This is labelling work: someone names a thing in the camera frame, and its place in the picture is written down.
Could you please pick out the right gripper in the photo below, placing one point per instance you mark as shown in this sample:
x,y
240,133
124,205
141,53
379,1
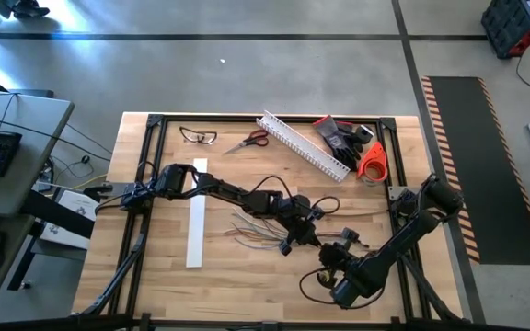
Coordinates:
x,y
336,257

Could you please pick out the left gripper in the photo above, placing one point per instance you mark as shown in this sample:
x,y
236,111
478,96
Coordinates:
x,y
299,213

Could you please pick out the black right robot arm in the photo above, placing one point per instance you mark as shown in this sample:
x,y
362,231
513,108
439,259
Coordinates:
x,y
403,248

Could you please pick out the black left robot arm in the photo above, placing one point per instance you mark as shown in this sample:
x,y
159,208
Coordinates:
x,y
228,190

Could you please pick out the black red-cuffed work glove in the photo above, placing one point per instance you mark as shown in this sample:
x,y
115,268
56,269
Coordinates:
x,y
350,158
331,135

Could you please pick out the black tape roll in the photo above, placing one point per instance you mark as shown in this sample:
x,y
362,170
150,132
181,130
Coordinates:
x,y
365,134

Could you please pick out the clear safety glasses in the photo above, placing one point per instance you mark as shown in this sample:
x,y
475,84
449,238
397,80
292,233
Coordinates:
x,y
190,136

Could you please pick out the black hazard-striped floor mat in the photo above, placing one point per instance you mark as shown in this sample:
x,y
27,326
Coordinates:
x,y
486,174

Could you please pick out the small black floor plug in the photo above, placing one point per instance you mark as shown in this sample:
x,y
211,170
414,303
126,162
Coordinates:
x,y
85,159

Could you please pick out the white box with logo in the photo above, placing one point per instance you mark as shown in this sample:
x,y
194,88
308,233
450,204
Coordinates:
x,y
72,200

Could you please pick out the black desk leg bar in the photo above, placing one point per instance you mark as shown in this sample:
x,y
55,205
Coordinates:
x,y
58,216

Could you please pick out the black and red tool case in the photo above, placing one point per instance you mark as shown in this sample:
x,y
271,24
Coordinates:
x,y
513,25

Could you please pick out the grey desk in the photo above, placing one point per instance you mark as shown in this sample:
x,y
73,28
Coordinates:
x,y
30,119

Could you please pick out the person's foot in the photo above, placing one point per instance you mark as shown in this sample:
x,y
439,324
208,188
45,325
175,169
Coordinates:
x,y
28,7

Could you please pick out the white flat duct cover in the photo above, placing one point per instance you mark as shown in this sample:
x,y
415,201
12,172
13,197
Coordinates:
x,y
197,248

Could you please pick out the black aluminium table frame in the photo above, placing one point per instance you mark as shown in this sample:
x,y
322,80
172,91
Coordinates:
x,y
228,118

